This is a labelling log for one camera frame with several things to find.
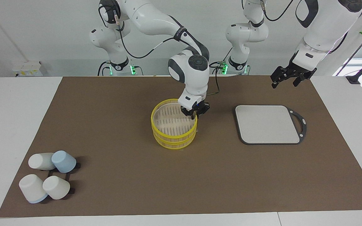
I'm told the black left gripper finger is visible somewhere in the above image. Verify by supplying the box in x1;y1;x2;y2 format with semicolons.
293;75;307;87
271;70;282;89

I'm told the white mesh steamer liner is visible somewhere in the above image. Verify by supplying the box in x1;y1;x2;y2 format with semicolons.
154;105;194;135

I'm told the yellow steamer tier with liner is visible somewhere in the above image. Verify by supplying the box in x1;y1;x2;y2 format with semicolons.
151;99;198;141

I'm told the yellow bamboo steamer base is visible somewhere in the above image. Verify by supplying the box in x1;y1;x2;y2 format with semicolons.
153;134;197;150

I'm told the white cutting board grey rim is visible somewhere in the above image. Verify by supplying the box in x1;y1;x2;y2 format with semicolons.
234;105;307;145

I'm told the brown table mat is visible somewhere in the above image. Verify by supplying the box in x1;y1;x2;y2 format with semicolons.
0;76;362;218

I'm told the black cup rack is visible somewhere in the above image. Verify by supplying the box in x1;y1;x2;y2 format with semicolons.
47;163;81;195

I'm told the light blue plastic cup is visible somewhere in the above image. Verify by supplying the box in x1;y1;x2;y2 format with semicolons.
52;151;77;173

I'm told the white plastic cup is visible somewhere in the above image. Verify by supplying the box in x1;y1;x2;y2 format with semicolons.
43;176;70;200
19;174;48;204
28;153;55;171

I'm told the thin black base cable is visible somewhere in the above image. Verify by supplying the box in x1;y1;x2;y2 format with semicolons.
209;61;229;95

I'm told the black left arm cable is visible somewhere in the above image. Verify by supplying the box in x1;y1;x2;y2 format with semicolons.
261;0;294;22

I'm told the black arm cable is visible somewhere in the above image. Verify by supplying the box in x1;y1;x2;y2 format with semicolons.
261;0;294;22
98;5;184;59

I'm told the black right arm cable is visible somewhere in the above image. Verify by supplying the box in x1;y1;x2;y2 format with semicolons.
98;5;184;59

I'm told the white wall socket box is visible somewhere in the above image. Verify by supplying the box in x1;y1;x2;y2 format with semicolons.
11;61;44;77

